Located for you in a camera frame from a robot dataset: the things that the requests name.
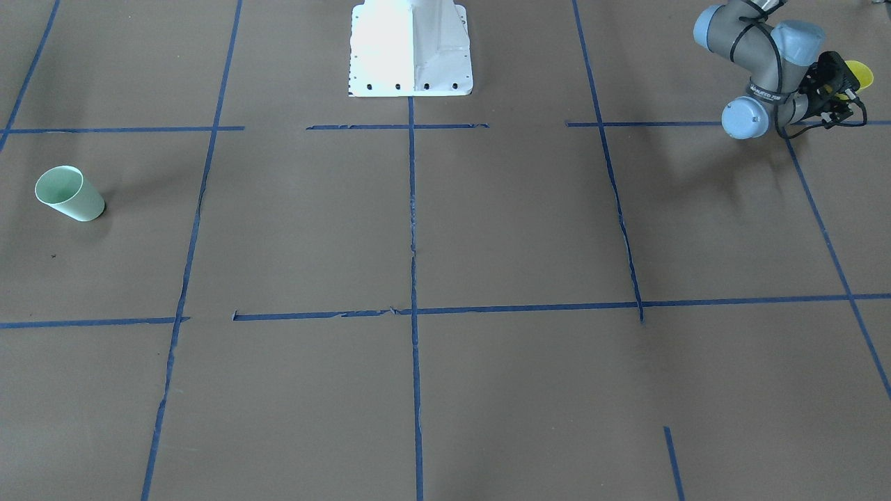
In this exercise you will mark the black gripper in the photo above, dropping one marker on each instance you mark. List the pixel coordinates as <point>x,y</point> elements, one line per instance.
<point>828,75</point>

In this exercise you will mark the yellow plastic cup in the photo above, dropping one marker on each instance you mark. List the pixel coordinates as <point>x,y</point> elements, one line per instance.
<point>860,74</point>

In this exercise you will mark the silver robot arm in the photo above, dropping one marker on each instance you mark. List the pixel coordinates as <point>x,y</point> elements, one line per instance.
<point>777,59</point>

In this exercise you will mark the green plastic cup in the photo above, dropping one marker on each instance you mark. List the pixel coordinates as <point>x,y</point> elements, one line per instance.
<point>67,190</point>

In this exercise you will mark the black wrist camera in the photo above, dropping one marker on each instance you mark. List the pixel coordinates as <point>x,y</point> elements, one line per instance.
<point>834,76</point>

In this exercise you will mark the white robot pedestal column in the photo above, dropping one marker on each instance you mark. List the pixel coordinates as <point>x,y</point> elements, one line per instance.
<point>409,48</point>

